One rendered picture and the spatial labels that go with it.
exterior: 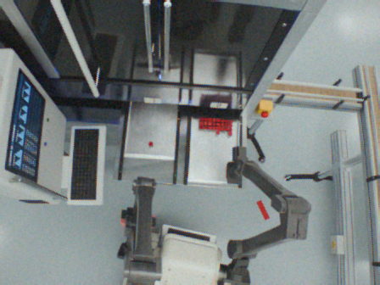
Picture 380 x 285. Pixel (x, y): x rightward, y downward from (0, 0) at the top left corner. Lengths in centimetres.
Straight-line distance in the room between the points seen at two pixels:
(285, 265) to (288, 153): 91
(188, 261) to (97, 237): 151
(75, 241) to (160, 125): 126
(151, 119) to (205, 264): 91
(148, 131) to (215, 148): 37
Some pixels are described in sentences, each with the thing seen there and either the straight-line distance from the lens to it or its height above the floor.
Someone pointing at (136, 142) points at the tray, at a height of 88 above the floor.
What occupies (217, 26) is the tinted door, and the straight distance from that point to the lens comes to 116.
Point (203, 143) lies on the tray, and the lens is 179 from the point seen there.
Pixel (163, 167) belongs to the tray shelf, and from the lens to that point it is 174.
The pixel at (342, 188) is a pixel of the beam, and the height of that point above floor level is 55.
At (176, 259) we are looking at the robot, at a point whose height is 138.
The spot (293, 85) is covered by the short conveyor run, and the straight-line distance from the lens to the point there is 199.
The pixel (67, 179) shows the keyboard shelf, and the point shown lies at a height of 80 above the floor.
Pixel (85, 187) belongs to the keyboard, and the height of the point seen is 83.
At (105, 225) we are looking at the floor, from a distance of 263.
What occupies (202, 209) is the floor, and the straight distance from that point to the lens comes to 261.
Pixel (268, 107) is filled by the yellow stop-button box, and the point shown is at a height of 103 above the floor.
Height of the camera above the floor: 259
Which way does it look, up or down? 73 degrees down
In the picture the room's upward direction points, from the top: 12 degrees clockwise
